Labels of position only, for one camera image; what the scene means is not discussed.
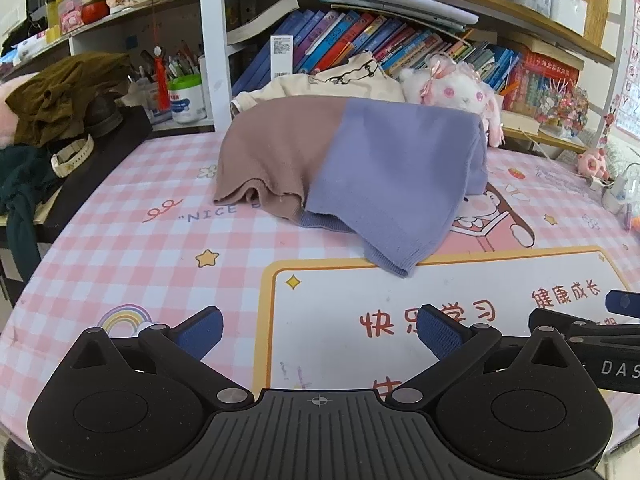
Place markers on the stack of tan paper books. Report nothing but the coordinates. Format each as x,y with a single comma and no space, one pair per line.
597,5

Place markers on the cream printed garment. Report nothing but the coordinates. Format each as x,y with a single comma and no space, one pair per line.
350,80

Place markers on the purple and brown knit sweater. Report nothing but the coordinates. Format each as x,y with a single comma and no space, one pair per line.
390,170

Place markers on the white green pen holder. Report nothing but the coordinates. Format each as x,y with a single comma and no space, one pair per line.
187,100

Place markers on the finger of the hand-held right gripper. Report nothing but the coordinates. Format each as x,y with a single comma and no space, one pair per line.
624,303
555,319

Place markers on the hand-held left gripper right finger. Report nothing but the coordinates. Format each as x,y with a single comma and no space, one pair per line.
440,332

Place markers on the bunch of pens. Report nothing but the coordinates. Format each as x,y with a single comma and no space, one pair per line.
177,65

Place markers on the small pink pig figurine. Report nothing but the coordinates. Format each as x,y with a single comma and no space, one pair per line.
592,162

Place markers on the pink fluffy cushion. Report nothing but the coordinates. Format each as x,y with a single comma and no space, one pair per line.
12,95

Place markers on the olive green garment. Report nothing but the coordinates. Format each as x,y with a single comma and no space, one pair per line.
60,90

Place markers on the row of colourful books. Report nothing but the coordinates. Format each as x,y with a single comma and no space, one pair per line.
340,35

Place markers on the red hanging tassel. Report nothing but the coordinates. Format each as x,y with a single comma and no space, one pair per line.
162,80

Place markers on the dark green garment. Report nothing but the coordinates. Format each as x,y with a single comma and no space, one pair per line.
22,185

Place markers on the red round doll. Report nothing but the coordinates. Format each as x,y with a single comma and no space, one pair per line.
94,7

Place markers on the white wooden bookshelf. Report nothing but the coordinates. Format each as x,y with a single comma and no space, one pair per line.
212,35

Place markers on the sparkly bead ornament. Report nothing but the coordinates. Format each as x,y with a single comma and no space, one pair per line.
565,105

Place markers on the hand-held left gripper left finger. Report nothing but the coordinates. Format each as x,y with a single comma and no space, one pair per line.
200,331

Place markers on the white and pink plush bunny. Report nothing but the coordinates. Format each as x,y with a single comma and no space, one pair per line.
450,91

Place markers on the white barcode box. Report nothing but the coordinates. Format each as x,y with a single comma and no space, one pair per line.
281,55

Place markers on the red boxed book set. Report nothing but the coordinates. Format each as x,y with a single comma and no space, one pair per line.
545,75

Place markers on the cream wristwatch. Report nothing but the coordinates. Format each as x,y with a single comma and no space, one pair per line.
75,157

